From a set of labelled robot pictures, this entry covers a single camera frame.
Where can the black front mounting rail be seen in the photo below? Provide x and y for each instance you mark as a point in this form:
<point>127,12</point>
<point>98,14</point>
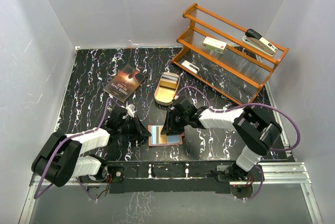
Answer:
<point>201,176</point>

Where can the credit card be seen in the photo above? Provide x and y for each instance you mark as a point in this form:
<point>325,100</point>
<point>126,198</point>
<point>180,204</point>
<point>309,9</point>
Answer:
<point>162,139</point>

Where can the beige oval card tray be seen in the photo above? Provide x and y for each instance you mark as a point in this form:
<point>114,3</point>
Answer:
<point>165,92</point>

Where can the small white black device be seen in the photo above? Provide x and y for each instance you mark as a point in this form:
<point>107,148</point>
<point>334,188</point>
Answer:
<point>190,66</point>

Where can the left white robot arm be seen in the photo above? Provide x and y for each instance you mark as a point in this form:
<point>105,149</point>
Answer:
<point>61,158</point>

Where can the dark paperback book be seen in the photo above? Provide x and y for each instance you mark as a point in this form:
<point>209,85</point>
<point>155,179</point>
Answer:
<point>124,83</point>

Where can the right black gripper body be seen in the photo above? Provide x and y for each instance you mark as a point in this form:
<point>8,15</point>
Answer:
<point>183,118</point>

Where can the black beige stapler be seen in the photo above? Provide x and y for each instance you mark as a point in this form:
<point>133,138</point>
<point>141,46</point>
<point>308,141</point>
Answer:
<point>257,41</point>

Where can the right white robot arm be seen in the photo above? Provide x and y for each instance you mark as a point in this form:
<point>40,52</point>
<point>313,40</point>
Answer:
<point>256,128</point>

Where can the orange wooden shelf rack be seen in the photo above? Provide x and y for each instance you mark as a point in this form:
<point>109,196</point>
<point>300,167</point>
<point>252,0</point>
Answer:
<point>240,72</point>

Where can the white staples box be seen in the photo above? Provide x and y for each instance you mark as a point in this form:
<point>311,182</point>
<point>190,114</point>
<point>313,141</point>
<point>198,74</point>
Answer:
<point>214,45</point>

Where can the pink leather card holder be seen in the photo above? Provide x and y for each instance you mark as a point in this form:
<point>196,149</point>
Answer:
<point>171,140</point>

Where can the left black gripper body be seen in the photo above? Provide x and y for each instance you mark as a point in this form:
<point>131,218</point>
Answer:
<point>129,127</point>

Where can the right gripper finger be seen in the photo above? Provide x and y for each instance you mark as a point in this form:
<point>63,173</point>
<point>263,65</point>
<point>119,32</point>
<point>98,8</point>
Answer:
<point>168,125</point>
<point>178,130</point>

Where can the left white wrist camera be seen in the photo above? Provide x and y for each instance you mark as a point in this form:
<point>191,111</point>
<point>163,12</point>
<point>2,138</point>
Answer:
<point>130,110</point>

